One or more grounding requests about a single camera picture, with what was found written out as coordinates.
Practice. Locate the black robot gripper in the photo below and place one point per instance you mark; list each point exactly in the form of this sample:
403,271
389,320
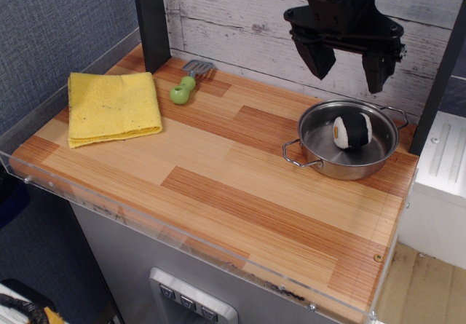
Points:
357,26

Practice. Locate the plush sushi roll toy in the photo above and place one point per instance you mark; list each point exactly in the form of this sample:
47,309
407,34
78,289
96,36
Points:
352,131

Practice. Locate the stainless steel pan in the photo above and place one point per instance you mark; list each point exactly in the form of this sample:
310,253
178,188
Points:
315,146

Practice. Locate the white box at right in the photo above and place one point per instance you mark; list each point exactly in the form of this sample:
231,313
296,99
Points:
433,222

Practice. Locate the folded yellow cloth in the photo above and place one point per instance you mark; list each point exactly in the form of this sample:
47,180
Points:
111,107

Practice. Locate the clear acrylic table guard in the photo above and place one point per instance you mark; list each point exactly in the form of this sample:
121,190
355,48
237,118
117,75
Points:
214,184

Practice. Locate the silver toy fridge cabinet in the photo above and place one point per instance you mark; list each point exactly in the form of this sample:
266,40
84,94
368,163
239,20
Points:
126,258

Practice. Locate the silver dispenser button panel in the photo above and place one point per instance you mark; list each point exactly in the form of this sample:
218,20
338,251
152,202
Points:
191,298

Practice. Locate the black yellow object bottom left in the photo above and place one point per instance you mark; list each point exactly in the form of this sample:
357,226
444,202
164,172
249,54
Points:
34,312

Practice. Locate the dark right vertical post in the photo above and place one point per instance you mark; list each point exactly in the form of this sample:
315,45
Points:
445,69

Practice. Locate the dark vertical post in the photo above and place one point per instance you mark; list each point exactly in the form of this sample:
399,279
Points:
445,69
153,33

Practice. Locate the green handled grey toy spatula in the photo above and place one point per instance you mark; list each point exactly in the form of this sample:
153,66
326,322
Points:
179,95

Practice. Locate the dark left vertical post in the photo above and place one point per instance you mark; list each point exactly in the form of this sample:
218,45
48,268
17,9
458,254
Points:
153,33

